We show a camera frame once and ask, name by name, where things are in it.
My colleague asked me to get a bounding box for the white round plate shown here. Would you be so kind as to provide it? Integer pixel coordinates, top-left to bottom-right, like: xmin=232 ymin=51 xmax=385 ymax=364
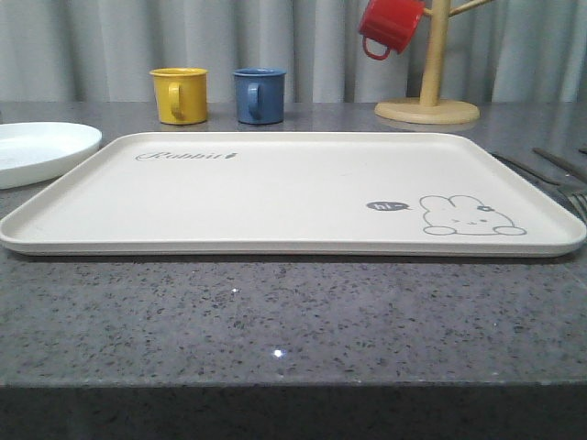
xmin=1 ymin=122 xmax=102 ymax=189

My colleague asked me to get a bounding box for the silver fork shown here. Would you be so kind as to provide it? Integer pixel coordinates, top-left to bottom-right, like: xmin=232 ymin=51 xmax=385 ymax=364
xmin=491 ymin=152 xmax=586 ymax=223

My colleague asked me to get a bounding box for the cream rabbit serving tray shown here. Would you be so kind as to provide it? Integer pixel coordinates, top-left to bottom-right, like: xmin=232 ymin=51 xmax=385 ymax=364
xmin=1 ymin=132 xmax=586 ymax=257

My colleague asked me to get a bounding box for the blue mug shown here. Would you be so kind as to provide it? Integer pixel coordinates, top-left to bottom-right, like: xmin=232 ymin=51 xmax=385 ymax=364
xmin=233 ymin=68 xmax=286 ymax=125

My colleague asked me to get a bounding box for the yellow mug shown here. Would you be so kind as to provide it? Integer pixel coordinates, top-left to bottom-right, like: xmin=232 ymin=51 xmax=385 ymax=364
xmin=150 ymin=68 xmax=208 ymax=125

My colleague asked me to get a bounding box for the wooden mug tree stand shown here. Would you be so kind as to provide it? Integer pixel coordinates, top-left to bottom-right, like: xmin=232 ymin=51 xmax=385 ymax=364
xmin=374 ymin=0 xmax=491 ymax=125

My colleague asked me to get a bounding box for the red mug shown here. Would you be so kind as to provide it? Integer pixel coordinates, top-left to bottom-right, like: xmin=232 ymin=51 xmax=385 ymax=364
xmin=359 ymin=0 xmax=425 ymax=61

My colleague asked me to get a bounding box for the grey curtain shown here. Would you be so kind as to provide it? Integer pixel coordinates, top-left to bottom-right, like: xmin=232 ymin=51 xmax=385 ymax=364
xmin=1 ymin=1 xmax=586 ymax=103

